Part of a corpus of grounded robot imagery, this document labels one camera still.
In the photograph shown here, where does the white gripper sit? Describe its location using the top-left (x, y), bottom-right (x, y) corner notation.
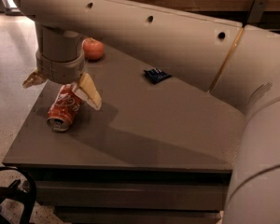
top-left (22, 50), bottom-right (102, 110)

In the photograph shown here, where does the red coke can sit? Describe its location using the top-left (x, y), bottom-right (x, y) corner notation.
top-left (47, 84), bottom-right (81, 132)

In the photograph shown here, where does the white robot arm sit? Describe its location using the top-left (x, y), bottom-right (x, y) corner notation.
top-left (13, 0), bottom-right (280, 224)

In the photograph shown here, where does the red apple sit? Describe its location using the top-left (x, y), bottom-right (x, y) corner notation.
top-left (82, 37), bottom-right (105, 61)

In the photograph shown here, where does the blue snack bar wrapper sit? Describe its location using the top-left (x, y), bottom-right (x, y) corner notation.
top-left (144, 68), bottom-right (171, 84)

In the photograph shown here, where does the grey cabinet table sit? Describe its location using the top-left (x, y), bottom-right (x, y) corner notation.
top-left (2, 34), bottom-right (246, 224)

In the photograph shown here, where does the black chair part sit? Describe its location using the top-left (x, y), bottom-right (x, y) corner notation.
top-left (0, 166), bottom-right (36, 224)

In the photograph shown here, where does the grey lower drawer front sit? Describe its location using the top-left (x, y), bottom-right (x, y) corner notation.
top-left (55, 207), bottom-right (220, 224)

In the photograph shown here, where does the grey drawer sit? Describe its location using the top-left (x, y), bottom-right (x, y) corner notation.
top-left (55, 207), bottom-right (220, 224)
top-left (36, 181), bottom-right (227, 211)

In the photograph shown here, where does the grey upper drawer front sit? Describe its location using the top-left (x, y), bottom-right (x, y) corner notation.
top-left (36, 181), bottom-right (227, 211)

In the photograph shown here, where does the right metal wall bracket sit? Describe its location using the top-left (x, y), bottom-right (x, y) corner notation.
top-left (246, 0), bottom-right (269, 25)

